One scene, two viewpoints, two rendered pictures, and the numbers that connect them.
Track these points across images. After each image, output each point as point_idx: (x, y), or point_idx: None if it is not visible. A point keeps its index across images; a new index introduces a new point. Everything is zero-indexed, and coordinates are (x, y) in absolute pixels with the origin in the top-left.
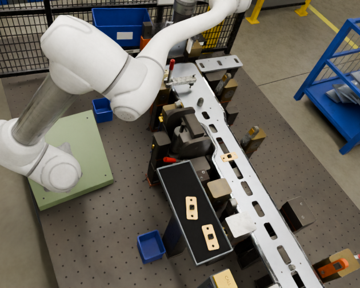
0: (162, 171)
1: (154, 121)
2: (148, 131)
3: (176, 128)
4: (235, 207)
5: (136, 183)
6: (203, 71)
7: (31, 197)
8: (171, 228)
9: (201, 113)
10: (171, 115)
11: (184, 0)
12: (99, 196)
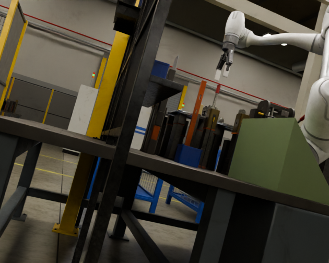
0: None
1: (208, 153)
2: (204, 169)
3: (268, 115)
4: None
5: None
6: (169, 122)
7: (310, 213)
8: None
9: (230, 127)
10: (270, 102)
11: (239, 36)
12: None
